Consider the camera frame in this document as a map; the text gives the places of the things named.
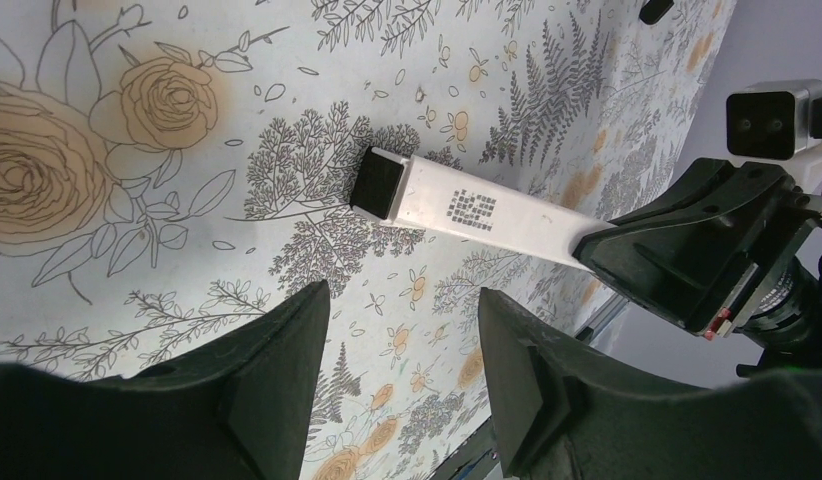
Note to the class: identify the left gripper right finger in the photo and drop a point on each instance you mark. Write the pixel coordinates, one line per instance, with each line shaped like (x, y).
(563, 410)

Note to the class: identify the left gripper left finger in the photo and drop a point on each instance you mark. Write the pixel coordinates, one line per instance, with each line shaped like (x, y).
(237, 407)

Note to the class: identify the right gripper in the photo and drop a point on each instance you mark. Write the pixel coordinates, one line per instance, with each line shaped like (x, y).
(715, 255)

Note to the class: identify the white remote control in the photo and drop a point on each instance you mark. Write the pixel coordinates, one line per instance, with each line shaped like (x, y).
(417, 193)

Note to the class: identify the black microphone tripod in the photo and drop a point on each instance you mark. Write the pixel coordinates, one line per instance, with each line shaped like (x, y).
(653, 11)

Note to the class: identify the floral tablecloth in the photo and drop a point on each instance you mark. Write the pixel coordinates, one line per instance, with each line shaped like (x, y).
(172, 170)

